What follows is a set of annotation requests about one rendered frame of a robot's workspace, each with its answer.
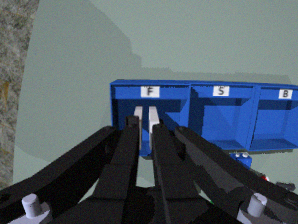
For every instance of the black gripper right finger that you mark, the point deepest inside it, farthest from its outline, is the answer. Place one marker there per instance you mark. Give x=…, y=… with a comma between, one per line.
x=228, y=184

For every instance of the blue nine-volt battery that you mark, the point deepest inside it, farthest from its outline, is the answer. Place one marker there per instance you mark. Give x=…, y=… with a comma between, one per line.
x=242, y=158

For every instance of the blue rack of three bins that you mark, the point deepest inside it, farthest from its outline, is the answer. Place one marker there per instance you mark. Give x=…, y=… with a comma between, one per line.
x=226, y=121

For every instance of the red battery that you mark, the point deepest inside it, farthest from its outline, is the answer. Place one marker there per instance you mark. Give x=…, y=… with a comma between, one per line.
x=265, y=177

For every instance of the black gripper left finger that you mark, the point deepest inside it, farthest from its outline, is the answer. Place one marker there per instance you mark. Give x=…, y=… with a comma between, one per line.
x=63, y=183

